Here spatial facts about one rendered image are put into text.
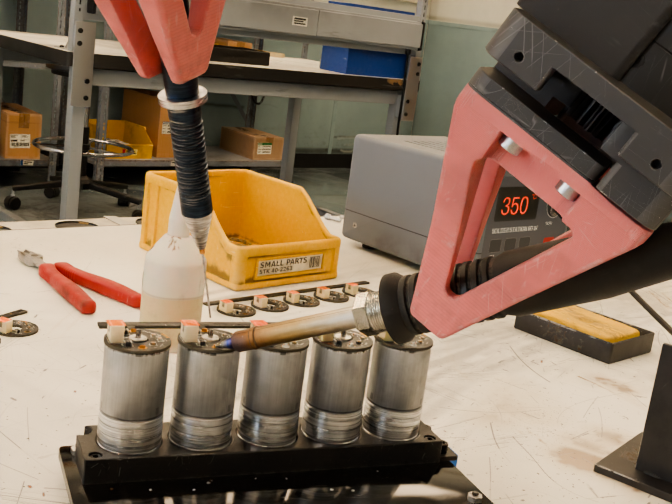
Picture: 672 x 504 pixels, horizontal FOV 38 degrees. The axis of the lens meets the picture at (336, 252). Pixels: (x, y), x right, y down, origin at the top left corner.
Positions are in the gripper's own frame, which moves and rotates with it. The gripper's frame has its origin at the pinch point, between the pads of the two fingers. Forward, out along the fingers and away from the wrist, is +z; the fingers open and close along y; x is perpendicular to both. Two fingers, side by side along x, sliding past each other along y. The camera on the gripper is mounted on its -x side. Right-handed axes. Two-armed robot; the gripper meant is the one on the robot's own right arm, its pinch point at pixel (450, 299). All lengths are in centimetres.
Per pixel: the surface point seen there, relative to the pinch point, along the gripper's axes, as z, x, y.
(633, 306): 7.2, 7.8, -46.3
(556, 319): 7.9, 3.7, -32.5
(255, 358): 7.7, -4.5, -1.5
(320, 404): 8.3, -1.6, -3.5
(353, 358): 5.9, -1.8, -3.8
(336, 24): 51, -108, -274
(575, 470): 6.9, 8.5, -12.5
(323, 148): 171, -164, -535
